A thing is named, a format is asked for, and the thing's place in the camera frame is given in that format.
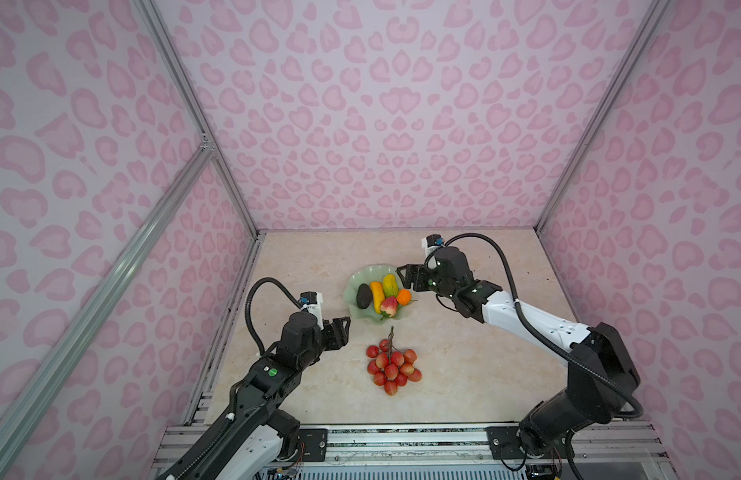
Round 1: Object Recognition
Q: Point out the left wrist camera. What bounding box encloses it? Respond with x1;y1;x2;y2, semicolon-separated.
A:
300;291;324;330

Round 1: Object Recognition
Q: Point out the black corrugated cable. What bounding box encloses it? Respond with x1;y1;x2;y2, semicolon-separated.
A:
244;277;302;356
427;232;645;420

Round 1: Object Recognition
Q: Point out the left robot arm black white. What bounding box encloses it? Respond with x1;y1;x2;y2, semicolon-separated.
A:
160;308;350;479

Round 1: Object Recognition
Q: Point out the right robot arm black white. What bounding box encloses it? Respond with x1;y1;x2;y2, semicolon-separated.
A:
397;245;644;458

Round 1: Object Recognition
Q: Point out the left black corrugated cable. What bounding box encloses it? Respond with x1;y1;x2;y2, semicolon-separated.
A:
244;277;302;356

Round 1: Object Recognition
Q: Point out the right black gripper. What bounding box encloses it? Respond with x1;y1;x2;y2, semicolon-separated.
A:
395;263;459;300

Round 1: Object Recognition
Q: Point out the yellow green fake mango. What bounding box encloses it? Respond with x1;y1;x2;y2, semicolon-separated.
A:
382;273;400;298

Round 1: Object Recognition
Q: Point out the yellow fake fruit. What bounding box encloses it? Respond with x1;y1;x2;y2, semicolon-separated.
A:
370;281;386;315

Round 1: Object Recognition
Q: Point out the orange fake tangerine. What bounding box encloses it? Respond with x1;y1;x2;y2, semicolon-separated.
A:
397;289;413;305

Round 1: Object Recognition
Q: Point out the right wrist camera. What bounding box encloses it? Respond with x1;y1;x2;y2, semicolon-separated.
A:
422;234;445;256

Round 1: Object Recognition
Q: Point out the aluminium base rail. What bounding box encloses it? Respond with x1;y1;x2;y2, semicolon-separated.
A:
147;422;678;480

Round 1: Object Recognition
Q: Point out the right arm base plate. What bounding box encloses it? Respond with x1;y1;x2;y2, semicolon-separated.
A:
486;425;527;461

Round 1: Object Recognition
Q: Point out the right black corrugated cable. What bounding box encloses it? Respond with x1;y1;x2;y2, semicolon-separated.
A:
427;232;645;420

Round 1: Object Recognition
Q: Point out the left aluminium frame strut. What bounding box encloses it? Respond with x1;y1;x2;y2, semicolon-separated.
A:
0;146;212;478

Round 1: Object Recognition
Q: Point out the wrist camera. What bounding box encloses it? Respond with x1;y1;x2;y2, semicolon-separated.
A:
300;291;324;330
422;234;445;256

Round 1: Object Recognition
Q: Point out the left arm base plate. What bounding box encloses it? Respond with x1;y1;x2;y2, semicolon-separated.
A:
278;428;328;463

